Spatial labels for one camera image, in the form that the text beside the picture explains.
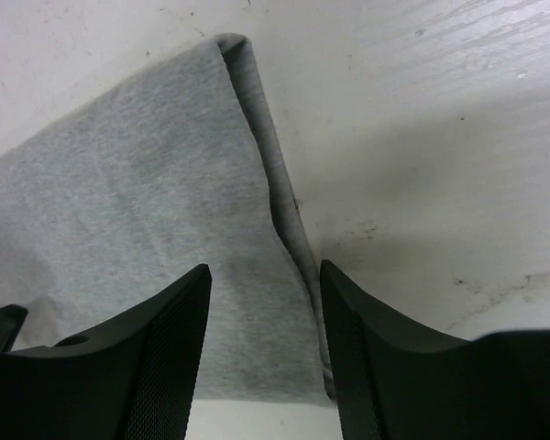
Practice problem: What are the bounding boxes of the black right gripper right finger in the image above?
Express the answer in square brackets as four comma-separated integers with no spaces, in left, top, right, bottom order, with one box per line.
[320,260,550,439]

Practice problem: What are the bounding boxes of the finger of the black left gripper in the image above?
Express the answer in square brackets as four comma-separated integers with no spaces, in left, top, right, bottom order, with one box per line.
[0,304,28,353]

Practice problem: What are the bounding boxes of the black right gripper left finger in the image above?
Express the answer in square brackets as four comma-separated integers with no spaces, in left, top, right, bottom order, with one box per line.
[0,264,211,439]

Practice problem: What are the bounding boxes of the grey tank top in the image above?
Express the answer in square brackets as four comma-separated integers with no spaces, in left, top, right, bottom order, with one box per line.
[0,34,333,406]

